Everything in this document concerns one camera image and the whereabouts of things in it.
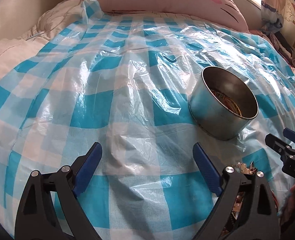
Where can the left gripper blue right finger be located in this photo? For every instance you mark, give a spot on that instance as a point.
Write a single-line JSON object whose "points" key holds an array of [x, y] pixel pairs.
{"points": [[211, 175]]}

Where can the pile of clothes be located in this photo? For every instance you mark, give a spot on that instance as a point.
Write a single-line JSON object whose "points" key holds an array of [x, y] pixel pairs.
{"points": [[280, 45]]}

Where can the round silver metal tin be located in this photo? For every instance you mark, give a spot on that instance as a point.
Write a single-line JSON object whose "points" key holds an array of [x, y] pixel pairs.
{"points": [[222, 104]]}

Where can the blue white checkered plastic sheet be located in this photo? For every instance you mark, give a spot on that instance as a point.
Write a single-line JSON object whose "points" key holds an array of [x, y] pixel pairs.
{"points": [[124, 81]]}

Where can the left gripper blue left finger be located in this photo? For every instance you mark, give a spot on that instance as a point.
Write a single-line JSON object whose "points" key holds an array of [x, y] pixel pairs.
{"points": [[84, 167]]}

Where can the white striped quilt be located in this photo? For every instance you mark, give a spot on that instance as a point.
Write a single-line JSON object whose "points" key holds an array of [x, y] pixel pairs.
{"points": [[16, 50]]}

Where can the pink curtain at right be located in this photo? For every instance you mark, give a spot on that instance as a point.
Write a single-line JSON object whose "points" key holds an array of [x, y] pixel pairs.
{"points": [[272, 14]]}

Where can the person's right hand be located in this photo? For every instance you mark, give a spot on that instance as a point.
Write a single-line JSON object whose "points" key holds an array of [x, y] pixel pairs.
{"points": [[289, 208]]}

